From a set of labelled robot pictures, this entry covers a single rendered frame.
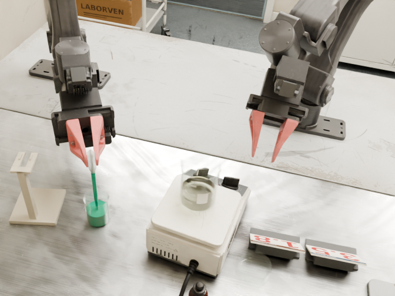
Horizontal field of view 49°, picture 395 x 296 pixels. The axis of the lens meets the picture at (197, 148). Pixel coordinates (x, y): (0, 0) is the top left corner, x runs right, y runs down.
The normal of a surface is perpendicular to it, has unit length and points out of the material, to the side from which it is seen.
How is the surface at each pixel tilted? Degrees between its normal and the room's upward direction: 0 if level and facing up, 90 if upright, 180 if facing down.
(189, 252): 90
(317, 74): 56
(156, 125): 0
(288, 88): 77
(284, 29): 43
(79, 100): 2
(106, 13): 90
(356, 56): 90
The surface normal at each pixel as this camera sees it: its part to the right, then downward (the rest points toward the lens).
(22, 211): 0.07, -0.74
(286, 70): -0.01, -0.14
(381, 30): -0.24, 0.63
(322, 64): -0.48, -0.03
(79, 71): 0.26, -0.20
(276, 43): -0.37, -0.22
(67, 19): 0.32, 0.39
